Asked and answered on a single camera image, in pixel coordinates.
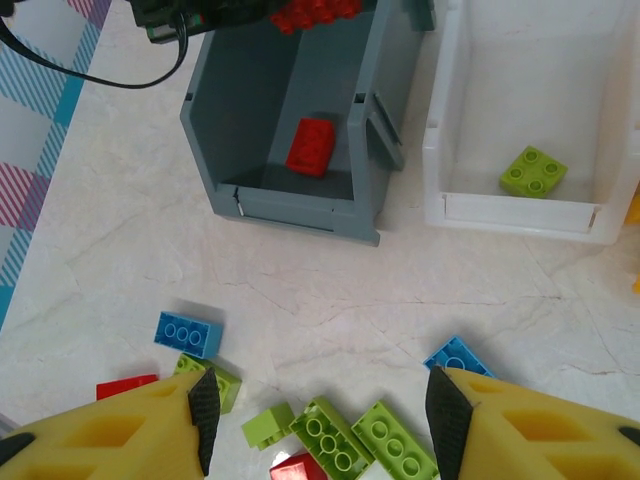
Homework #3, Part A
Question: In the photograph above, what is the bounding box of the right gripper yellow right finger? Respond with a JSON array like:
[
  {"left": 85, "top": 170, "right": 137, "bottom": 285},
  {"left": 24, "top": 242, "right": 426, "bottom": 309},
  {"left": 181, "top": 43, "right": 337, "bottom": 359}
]
[{"left": 424, "top": 364, "right": 640, "bottom": 480}]

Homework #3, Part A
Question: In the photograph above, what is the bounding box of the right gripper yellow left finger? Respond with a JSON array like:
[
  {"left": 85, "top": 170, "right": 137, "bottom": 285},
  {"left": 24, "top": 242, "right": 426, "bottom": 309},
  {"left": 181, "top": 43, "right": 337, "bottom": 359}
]
[{"left": 0, "top": 367, "right": 221, "bottom": 480}]

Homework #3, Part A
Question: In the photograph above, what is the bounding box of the blue lego brick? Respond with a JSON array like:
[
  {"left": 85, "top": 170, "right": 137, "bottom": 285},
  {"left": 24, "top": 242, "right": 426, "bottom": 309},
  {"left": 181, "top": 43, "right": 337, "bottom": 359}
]
[
  {"left": 422, "top": 334, "right": 496, "bottom": 379},
  {"left": 153, "top": 310, "right": 225, "bottom": 360}
]

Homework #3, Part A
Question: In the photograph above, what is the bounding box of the red arched lego brick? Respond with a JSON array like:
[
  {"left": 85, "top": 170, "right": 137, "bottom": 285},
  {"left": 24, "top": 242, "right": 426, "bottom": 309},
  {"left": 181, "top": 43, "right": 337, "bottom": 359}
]
[{"left": 268, "top": 449, "right": 329, "bottom": 480}]

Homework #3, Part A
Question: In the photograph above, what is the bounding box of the grey plastic bin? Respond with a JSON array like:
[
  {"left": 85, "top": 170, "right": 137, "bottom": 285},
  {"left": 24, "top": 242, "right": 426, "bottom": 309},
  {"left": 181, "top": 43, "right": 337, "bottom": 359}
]
[{"left": 179, "top": 0, "right": 439, "bottom": 249}]

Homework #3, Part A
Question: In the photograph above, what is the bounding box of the black left wrist camera cable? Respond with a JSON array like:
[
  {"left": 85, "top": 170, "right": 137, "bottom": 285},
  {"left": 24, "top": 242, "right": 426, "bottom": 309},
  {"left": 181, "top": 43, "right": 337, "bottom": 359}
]
[{"left": 0, "top": 0, "right": 191, "bottom": 92}]

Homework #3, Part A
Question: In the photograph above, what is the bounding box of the white plastic bin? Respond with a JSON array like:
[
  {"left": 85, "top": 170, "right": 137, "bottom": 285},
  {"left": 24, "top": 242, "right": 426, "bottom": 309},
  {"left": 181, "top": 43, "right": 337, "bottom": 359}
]
[{"left": 422, "top": 0, "right": 640, "bottom": 246}]

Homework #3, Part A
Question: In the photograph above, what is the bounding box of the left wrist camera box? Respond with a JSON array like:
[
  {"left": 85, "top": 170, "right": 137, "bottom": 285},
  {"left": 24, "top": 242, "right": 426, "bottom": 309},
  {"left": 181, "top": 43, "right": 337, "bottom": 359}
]
[{"left": 132, "top": 0, "right": 211, "bottom": 44}]

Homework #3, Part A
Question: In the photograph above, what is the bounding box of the small green lego brick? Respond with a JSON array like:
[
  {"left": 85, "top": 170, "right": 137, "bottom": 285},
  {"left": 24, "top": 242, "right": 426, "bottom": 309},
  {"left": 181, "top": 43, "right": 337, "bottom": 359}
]
[
  {"left": 498, "top": 145, "right": 570, "bottom": 199},
  {"left": 241, "top": 401, "right": 297, "bottom": 451}
]

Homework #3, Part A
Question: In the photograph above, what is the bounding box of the orange plastic bin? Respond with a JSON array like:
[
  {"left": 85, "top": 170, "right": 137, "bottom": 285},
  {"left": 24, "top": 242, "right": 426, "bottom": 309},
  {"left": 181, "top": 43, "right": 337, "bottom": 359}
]
[{"left": 622, "top": 179, "right": 640, "bottom": 296}]

